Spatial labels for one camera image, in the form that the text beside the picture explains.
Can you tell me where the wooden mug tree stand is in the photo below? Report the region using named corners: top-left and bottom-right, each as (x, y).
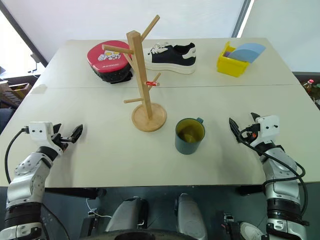
top-left (123, 14), bottom-right (168, 133)

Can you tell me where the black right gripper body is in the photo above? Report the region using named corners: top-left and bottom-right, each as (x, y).
top-left (241, 123), bottom-right (261, 147)

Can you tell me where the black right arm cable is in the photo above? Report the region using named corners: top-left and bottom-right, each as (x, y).
top-left (237, 126), bottom-right (309, 226)

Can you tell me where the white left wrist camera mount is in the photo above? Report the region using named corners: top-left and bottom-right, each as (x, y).
top-left (27, 121), bottom-right (64, 154)

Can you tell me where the grey window frame bar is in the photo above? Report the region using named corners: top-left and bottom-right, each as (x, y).
top-left (230, 0), bottom-right (253, 39)

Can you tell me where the black table frame bracket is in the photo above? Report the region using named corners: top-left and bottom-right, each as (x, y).
top-left (236, 184), bottom-right (267, 197)
top-left (44, 187), bottom-right (108, 200)

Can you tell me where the bottle with red cap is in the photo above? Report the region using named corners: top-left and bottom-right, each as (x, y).
top-left (302, 78), bottom-right (315, 97)

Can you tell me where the wooden crate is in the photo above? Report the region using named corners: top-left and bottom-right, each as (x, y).
top-left (0, 81), bottom-right (34, 109)

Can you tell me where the grey rounded housing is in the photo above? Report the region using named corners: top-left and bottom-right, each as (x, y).
top-left (104, 195), bottom-right (149, 234)
top-left (174, 192), bottom-right (209, 240)

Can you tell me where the yellow plastic bin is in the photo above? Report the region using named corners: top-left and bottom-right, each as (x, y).
top-left (216, 40), bottom-right (251, 79)

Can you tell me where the black and white sneaker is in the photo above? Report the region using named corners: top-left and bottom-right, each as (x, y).
top-left (141, 42), bottom-right (197, 75)

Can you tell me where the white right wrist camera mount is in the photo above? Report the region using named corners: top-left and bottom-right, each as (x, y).
top-left (254, 115), bottom-right (280, 149)

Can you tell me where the teal mug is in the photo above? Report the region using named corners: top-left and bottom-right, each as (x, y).
top-left (174, 117), bottom-right (207, 157)

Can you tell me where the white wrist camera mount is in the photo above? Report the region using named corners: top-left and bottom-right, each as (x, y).
top-left (254, 115), bottom-right (280, 149)
top-left (27, 121), bottom-right (64, 154)

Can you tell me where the dark window frame bar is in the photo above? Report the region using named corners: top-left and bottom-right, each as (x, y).
top-left (0, 4), bottom-right (49, 69)

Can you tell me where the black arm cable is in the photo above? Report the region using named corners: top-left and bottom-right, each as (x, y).
top-left (4, 126), bottom-right (30, 185)
top-left (237, 126), bottom-right (309, 226)

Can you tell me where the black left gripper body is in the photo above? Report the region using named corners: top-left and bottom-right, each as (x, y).
top-left (51, 132), bottom-right (73, 152)

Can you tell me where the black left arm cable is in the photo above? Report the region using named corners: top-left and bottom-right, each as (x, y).
top-left (4, 126), bottom-right (30, 185)

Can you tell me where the thin white cable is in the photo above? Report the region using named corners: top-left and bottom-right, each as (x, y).
top-left (85, 196), bottom-right (112, 219)

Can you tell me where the white shoe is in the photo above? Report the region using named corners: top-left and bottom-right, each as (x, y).
top-left (238, 220), bottom-right (267, 240)

